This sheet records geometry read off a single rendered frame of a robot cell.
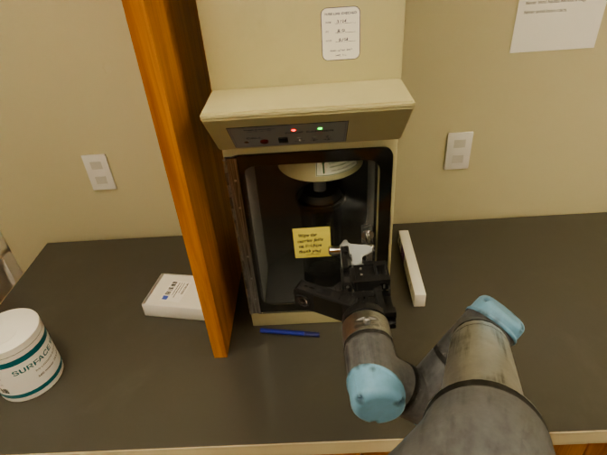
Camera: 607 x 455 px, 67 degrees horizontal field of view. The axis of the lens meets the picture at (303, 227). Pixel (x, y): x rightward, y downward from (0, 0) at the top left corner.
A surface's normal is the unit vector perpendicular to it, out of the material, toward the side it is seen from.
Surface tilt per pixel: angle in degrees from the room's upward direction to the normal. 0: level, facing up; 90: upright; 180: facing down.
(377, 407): 90
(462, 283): 0
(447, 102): 90
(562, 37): 90
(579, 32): 90
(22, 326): 0
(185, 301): 0
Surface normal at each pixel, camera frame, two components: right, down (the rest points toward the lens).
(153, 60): 0.00, 0.57
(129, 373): -0.06, -0.82
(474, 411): -0.17, -0.97
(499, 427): 0.18, -0.87
